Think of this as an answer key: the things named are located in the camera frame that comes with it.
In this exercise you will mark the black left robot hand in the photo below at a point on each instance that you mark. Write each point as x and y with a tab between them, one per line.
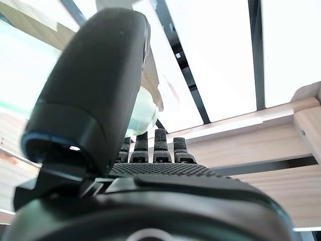
95	88

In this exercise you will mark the small napa cabbage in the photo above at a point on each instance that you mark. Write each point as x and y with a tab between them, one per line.
143	110

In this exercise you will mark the wooden cabbage crate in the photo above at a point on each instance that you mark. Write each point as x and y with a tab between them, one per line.
250	143

